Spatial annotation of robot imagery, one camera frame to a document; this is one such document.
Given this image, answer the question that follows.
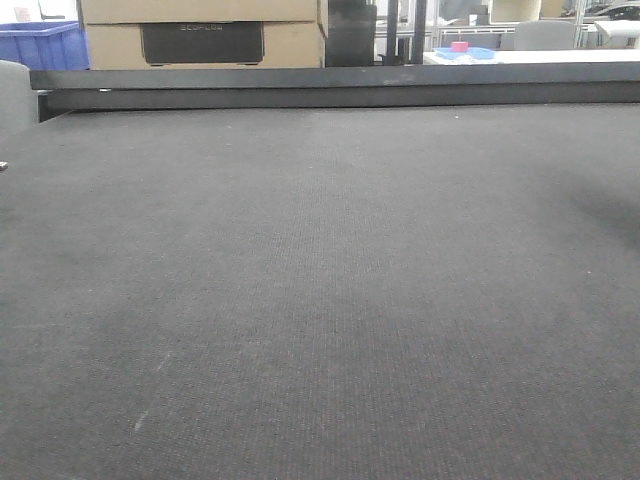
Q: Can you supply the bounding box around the lower cardboard box black print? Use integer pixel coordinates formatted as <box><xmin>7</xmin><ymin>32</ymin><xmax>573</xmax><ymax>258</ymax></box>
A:
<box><xmin>85</xmin><ymin>23</ymin><xmax>325</xmax><ymax>70</ymax></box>

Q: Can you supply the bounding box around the upper cardboard box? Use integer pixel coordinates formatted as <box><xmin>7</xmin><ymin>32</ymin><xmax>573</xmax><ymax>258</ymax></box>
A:
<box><xmin>80</xmin><ymin>0</ymin><xmax>328</xmax><ymax>24</ymax></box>

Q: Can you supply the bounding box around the black cabinet background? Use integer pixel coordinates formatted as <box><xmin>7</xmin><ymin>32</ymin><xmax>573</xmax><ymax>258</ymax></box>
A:
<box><xmin>325</xmin><ymin>0</ymin><xmax>377</xmax><ymax>67</ymax></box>

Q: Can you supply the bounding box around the blue tray on table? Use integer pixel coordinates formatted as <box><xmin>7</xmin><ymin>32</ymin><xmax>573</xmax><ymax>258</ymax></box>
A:
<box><xmin>434</xmin><ymin>47</ymin><xmax>496</xmax><ymax>61</ymax></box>

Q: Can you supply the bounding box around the grey office chair background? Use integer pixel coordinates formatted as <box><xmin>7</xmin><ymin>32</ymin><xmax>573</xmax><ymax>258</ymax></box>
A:
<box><xmin>500</xmin><ymin>20</ymin><xmax>575</xmax><ymax>51</ymax></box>

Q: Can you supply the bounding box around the white background table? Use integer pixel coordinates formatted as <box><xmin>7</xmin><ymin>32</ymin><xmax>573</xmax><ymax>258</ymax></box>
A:
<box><xmin>423</xmin><ymin>49</ymin><xmax>639</xmax><ymax>65</ymax></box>

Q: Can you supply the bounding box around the blue plastic crate background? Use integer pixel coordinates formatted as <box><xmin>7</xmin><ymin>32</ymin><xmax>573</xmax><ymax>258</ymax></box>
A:
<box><xmin>1</xmin><ymin>21</ymin><xmax>90</xmax><ymax>71</ymax></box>

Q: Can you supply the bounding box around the black vertical post pair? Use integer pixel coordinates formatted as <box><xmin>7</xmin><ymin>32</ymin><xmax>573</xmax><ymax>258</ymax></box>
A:
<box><xmin>381</xmin><ymin>0</ymin><xmax>428</xmax><ymax>66</ymax></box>

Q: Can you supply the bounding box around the black conveyor side rail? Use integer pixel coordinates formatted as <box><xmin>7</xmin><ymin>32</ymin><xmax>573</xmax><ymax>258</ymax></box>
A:
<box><xmin>29</xmin><ymin>61</ymin><xmax>639</xmax><ymax>115</ymax></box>

